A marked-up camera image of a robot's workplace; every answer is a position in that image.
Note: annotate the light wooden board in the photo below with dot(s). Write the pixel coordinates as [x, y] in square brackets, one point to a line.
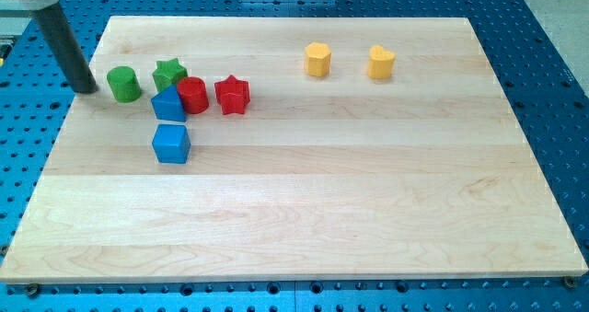
[426, 174]

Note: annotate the blue triangle block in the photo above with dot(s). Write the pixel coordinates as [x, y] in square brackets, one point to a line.
[167, 105]

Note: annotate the green star block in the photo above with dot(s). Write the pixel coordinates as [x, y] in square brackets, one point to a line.
[168, 73]

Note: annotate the yellow pentagon block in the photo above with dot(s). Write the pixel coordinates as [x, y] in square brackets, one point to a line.
[317, 59]

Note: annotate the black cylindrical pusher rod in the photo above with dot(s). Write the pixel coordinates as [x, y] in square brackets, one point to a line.
[56, 30]

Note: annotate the green cylinder block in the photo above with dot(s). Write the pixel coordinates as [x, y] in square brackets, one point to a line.
[124, 84]

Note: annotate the blue cube block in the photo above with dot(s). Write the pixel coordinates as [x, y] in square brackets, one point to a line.
[171, 143]

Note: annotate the red cylinder block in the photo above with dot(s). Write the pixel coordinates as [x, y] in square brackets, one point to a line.
[193, 94]

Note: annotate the red star block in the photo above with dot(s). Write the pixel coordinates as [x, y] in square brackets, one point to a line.
[232, 95]

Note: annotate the yellow heart block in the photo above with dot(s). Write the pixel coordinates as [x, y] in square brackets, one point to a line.
[380, 63]

